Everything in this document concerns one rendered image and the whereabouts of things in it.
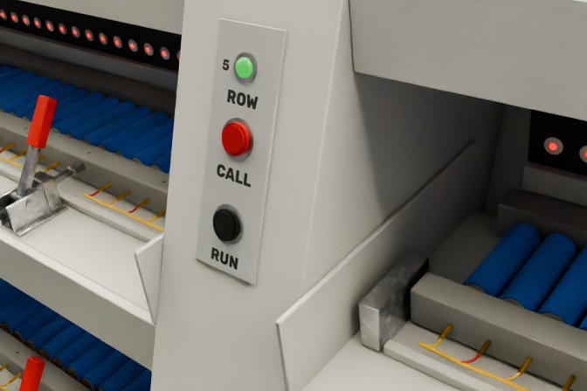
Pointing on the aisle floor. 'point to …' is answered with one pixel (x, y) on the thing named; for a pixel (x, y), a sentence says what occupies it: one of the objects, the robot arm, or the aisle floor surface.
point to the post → (292, 162)
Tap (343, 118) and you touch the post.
